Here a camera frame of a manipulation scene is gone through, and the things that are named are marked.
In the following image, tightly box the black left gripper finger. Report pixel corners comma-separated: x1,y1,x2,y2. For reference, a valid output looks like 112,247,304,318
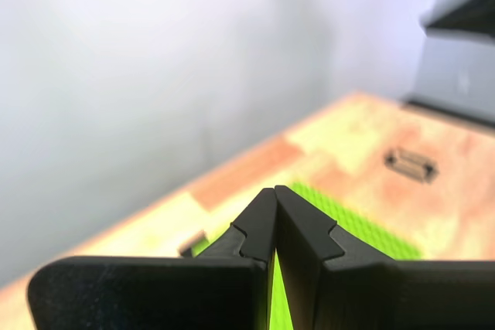
275,185,495,330
26,187,277,330

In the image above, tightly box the green studded baseplate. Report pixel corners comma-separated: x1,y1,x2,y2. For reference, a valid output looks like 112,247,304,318
192,181,423,330

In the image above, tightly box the black tape corner mark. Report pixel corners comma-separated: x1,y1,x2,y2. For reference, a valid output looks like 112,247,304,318
178,229,210,258

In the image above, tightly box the black tape rectangle outline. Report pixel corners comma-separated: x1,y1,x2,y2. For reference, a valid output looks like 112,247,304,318
384,148,440,184

